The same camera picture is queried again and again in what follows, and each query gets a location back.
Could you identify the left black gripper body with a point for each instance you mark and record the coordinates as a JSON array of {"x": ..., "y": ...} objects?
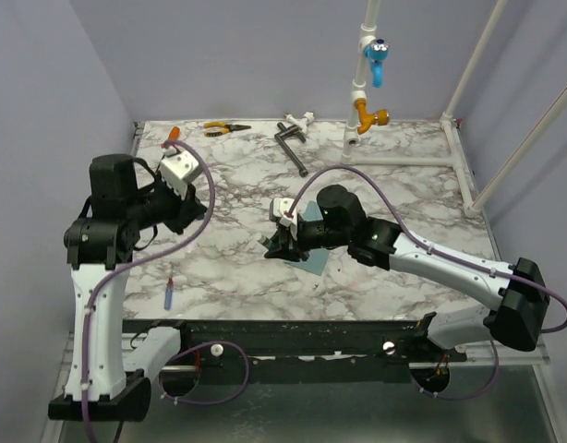
[{"x": 171, "y": 206}]

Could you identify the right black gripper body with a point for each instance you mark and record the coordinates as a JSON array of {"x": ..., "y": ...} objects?
[{"x": 316, "y": 234}]

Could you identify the teal paper envelope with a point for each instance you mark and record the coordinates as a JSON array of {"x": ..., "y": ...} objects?
[{"x": 318, "y": 258}]

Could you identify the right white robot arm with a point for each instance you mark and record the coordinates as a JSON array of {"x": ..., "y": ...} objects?
[{"x": 511, "y": 301}]

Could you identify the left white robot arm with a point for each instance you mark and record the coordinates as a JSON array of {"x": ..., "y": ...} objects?
[{"x": 104, "y": 384}]

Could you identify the white pipe fitting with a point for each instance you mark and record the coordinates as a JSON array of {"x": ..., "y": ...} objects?
[{"x": 302, "y": 122}]

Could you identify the orange tap valve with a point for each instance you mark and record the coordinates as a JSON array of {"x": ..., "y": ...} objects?
[{"x": 368, "y": 120}]

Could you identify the blue tap valve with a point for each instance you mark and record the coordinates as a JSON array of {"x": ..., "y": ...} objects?
[{"x": 376, "y": 53}]

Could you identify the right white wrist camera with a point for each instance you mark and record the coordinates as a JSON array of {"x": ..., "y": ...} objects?
[{"x": 282, "y": 213}]

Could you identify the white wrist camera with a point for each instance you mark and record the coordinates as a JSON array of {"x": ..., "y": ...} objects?
[
  {"x": 178, "y": 169},
  {"x": 282, "y": 213}
]

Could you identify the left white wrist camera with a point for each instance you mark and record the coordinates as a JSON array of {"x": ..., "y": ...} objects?
[{"x": 178, "y": 169}]

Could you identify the orange handled screwdriver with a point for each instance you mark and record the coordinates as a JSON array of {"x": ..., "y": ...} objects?
[{"x": 174, "y": 133}]

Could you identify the aluminium rail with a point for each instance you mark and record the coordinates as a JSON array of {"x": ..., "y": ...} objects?
[{"x": 471, "y": 354}]

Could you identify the yellow handled pliers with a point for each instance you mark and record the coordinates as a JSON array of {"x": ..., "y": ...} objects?
[{"x": 216, "y": 129}]

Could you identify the dark metal crank handle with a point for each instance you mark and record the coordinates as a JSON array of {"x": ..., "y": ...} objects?
[{"x": 284, "y": 133}]

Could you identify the white PVC pipe frame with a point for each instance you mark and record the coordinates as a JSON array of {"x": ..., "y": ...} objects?
[{"x": 472, "y": 203}]

